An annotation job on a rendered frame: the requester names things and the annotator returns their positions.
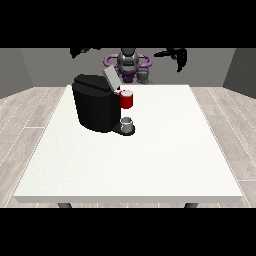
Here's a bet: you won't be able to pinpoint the grey robot trunk purple rings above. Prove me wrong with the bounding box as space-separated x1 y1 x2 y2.
103 48 154 84

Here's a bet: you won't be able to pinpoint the pale grey machine lid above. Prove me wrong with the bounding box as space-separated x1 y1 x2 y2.
102 65 122 91

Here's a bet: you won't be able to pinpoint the black coffee machine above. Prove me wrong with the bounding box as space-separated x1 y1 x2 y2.
71 73 136 136

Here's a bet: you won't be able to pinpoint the small grey coffee pod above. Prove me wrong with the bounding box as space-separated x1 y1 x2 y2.
136 68 150 84

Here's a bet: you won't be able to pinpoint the red pod holder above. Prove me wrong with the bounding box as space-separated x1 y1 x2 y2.
118 89 135 110

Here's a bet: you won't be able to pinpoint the small grey cup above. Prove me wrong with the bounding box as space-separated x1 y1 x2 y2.
119 116 135 134

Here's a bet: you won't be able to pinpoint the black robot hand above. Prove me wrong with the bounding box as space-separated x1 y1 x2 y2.
69 48 102 60
153 48 188 73

